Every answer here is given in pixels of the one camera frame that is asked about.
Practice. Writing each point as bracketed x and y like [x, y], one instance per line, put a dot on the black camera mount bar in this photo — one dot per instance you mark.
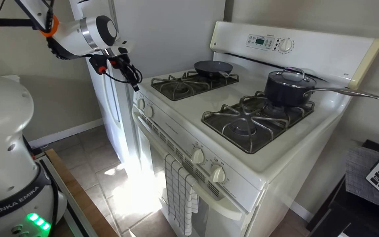
[18, 22]

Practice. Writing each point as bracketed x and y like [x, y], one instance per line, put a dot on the stove digital display panel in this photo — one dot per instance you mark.
[261, 40]

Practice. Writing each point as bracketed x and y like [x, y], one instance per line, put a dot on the black frying pan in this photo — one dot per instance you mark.
[214, 68]

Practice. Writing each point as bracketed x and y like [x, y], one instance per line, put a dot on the white stove knob far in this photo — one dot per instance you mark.
[141, 104]

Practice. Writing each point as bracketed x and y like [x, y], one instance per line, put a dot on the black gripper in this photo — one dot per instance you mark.
[122, 62]

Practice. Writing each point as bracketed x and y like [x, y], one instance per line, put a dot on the white gas stove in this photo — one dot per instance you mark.
[231, 155]

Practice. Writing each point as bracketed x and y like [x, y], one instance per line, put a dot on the left black burner grate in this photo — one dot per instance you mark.
[190, 83]

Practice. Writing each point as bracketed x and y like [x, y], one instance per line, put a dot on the white stove knob near-right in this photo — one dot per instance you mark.
[218, 173]

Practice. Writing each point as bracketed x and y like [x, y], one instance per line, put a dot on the white timer dial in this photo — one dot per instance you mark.
[286, 44]

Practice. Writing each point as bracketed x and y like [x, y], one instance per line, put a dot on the right black burner grate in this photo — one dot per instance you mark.
[254, 121]

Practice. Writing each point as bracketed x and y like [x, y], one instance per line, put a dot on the checkered dish towel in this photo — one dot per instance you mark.
[182, 197]

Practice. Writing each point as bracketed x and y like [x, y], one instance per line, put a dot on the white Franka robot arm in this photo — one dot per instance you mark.
[31, 202]

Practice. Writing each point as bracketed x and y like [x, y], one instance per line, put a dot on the white oven door handle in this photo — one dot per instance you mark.
[222, 205]

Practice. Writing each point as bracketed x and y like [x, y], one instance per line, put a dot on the wooden edged robot table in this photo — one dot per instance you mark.
[82, 217]

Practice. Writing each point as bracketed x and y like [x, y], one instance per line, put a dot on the black saucepan with lid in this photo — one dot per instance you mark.
[287, 88]

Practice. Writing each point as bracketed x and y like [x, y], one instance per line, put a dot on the black burner grate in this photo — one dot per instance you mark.
[254, 121]
[190, 83]

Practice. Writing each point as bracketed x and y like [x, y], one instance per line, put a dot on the white stove knob near-left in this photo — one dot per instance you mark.
[198, 156]

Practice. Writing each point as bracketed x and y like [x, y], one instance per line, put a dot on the black side table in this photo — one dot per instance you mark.
[352, 209]

